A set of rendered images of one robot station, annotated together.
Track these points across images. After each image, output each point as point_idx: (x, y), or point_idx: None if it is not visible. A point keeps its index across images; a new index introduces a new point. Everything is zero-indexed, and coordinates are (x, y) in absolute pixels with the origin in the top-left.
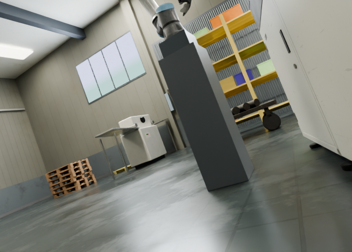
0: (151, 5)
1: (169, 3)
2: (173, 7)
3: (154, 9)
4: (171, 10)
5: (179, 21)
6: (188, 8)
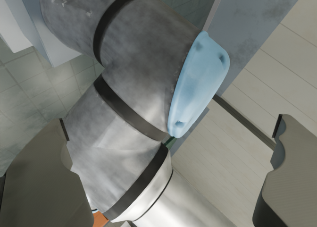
0: (204, 196)
1: (224, 52)
2: (201, 38)
3: (187, 181)
4: (194, 25)
5: None
6: (10, 189)
